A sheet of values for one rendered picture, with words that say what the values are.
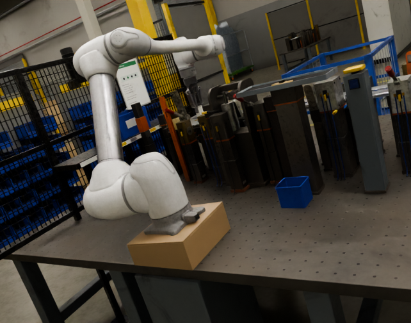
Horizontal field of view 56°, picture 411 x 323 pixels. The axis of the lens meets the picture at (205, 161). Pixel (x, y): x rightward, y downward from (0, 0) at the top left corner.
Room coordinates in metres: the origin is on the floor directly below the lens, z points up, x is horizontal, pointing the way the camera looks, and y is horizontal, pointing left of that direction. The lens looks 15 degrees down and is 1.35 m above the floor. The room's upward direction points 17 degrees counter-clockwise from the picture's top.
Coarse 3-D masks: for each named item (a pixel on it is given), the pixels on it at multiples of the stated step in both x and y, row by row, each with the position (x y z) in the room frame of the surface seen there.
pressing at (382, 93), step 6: (372, 90) 1.62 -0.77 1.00; (378, 90) 1.57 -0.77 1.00; (384, 90) 1.54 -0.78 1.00; (378, 96) 1.51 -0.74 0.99; (384, 96) 1.50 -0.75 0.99; (306, 102) 1.81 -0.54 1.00; (306, 108) 1.70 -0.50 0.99; (192, 120) 2.30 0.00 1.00; (192, 126) 2.11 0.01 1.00; (198, 126) 2.08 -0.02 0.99; (168, 132) 2.23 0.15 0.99
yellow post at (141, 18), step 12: (132, 0) 2.91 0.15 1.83; (144, 0) 2.95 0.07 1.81; (132, 12) 2.93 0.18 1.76; (144, 12) 2.92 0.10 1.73; (144, 24) 2.89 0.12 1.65; (156, 36) 2.96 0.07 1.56; (156, 60) 2.89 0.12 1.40; (156, 72) 2.91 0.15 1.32; (168, 72) 2.96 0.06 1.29; (156, 84) 2.93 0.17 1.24; (168, 84) 2.93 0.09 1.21; (168, 108) 2.90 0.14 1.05
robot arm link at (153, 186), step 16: (144, 160) 1.32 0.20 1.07; (160, 160) 1.33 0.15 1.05; (128, 176) 1.36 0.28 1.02; (144, 176) 1.29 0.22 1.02; (160, 176) 1.29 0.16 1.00; (176, 176) 1.33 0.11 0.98; (128, 192) 1.32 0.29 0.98; (144, 192) 1.29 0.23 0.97; (160, 192) 1.28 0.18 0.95; (176, 192) 1.30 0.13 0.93; (144, 208) 1.31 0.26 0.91; (160, 208) 1.28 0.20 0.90; (176, 208) 1.29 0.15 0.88
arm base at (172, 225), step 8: (184, 208) 1.31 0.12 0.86; (192, 208) 1.35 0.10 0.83; (200, 208) 1.35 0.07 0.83; (168, 216) 1.28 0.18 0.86; (176, 216) 1.28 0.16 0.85; (184, 216) 1.28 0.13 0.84; (192, 216) 1.26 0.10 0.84; (152, 224) 1.34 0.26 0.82; (160, 224) 1.29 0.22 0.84; (168, 224) 1.28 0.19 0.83; (176, 224) 1.27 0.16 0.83; (184, 224) 1.28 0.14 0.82; (144, 232) 1.34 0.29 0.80; (152, 232) 1.32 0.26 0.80; (160, 232) 1.29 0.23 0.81; (168, 232) 1.25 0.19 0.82; (176, 232) 1.24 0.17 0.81
